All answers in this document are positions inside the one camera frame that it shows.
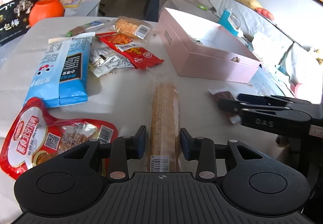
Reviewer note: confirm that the red orange snack packet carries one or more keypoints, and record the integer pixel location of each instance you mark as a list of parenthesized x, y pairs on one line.
[(136, 54)]

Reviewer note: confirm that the red Beijing duck snack pouch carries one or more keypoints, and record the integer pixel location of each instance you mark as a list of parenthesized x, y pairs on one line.
[(35, 137)]

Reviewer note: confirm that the long brown biscuit pack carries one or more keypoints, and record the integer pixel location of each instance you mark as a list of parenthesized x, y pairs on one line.
[(164, 141)]

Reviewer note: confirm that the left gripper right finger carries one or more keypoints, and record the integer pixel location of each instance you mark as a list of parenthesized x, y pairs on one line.
[(201, 150)]

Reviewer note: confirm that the black Chinese text box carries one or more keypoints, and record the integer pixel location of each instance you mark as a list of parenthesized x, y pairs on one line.
[(14, 19)]

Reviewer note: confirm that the pink gift box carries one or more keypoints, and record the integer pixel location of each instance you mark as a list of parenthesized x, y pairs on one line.
[(200, 48)]

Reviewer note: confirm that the clear brown snack packet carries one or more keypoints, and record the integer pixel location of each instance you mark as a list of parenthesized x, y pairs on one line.
[(89, 27)]

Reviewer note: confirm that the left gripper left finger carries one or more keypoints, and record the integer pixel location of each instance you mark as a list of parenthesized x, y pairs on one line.
[(121, 150)]

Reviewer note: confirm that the white low table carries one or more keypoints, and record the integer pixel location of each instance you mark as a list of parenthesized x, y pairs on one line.
[(86, 8)]

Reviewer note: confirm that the blue white snack bag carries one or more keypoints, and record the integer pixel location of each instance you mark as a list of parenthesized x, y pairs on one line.
[(61, 76)]

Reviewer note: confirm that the white woven table cloth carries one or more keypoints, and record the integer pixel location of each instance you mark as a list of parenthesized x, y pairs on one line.
[(125, 98)]

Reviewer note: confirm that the grey covered sofa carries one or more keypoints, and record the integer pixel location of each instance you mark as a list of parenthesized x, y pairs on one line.
[(272, 45)]

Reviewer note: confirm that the dark brown square snack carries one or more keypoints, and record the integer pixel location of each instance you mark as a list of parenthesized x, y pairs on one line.
[(219, 94)]

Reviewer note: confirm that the silver white snack packet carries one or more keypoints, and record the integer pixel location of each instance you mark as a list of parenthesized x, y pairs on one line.
[(103, 61)]

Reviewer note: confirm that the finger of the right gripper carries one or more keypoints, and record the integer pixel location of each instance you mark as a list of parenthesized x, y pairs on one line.
[(269, 100), (238, 106)]

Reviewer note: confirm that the round bread in wrapper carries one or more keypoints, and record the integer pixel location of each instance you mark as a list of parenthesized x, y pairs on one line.
[(133, 28)]

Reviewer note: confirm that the orange pumpkin bowl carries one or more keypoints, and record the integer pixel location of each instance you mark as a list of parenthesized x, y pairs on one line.
[(45, 9)]

